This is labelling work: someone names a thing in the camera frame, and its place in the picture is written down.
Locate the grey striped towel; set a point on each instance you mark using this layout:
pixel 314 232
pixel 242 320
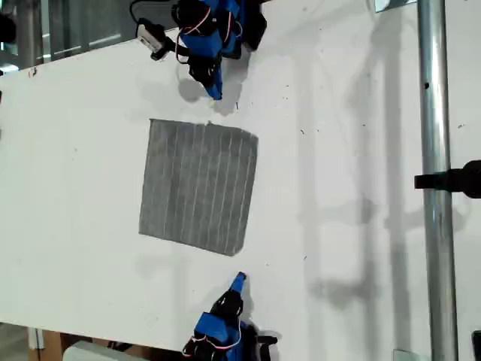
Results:
pixel 195 188

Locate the white box under table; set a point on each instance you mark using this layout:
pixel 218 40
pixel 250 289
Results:
pixel 94 352

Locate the wooden table leg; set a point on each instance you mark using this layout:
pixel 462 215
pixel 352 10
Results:
pixel 50 347

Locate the grey metal pipe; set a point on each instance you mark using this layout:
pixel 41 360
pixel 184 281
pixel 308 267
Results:
pixel 27 34

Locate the black round object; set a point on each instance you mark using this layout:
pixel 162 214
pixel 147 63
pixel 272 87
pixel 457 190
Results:
pixel 6 28

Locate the black clamp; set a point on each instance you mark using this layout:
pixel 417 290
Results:
pixel 458 179

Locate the arm camera stalk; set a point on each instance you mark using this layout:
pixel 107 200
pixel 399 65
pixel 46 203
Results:
pixel 163 50

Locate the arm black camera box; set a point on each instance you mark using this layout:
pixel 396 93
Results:
pixel 149 34
pixel 267 339

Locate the white leg bracket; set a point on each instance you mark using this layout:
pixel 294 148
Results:
pixel 34 338

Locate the steel post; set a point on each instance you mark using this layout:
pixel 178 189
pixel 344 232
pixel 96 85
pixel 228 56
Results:
pixel 436 113

